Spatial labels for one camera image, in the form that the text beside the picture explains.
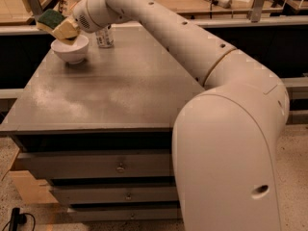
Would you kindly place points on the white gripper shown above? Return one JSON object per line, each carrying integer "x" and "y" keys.
{"x": 82, "y": 17}

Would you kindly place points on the green and yellow sponge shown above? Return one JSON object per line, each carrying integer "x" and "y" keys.
{"x": 49, "y": 20}

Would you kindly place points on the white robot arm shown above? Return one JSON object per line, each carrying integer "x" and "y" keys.
{"x": 224, "y": 139}

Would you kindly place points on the white bowl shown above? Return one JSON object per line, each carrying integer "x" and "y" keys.
{"x": 71, "y": 53}

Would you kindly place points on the clear plastic water bottle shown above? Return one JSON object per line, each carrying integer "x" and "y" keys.
{"x": 104, "y": 37}

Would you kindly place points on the grey drawer cabinet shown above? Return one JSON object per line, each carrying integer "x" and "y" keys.
{"x": 121, "y": 98}

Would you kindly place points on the top grey drawer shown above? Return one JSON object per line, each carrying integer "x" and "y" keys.
{"x": 96, "y": 164}

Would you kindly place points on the grey drawer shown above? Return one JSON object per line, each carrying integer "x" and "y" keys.
{"x": 133, "y": 211}
{"x": 115, "y": 193}
{"x": 96, "y": 164}

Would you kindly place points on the cardboard box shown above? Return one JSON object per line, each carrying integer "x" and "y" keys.
{"x": 30, "y": 189}

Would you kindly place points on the middle grey drawer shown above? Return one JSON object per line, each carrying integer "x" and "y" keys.
{"x": 115, "y": 193}

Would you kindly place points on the bottom grey drawer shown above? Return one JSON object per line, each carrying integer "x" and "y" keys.
{"x": 133, "y": 211}

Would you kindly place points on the black power plug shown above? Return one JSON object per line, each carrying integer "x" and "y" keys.
{"x": 18, "y": 218}

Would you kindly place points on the grey metal railing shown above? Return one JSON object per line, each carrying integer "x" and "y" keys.
{"x": 18, "y": 12}

